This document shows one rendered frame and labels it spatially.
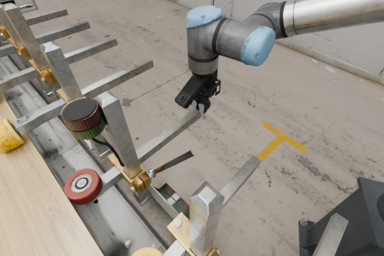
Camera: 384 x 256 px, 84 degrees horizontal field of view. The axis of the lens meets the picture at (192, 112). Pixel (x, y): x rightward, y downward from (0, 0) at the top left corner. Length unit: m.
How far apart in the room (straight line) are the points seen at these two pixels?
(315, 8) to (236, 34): 0.18
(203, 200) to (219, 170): 1.32
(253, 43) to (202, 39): 0.13
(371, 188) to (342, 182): 0.77
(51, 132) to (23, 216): 0.61
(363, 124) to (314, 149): 0.58
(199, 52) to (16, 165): 0.56
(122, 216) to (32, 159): 0.34
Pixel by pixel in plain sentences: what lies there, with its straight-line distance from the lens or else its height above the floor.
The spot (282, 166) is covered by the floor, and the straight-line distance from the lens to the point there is 1.75.
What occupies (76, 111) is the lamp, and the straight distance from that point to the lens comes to 0.41.
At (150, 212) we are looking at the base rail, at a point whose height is 0.70.
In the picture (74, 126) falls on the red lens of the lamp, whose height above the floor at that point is 1.13.
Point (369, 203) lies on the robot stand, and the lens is 1.07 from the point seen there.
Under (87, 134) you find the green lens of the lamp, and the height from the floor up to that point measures 1.10.
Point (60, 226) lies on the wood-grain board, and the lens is 0.58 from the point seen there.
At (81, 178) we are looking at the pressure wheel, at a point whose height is 0.90.
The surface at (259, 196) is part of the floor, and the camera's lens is 1.58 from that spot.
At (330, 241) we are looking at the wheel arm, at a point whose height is 0.82.
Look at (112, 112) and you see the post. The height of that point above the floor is 1.11.
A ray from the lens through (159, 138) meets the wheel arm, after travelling 0.68.
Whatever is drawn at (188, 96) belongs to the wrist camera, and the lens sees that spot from 0.65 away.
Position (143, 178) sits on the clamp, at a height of 0.87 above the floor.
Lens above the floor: 1.39
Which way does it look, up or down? 45 degrees down
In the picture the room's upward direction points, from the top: straight up
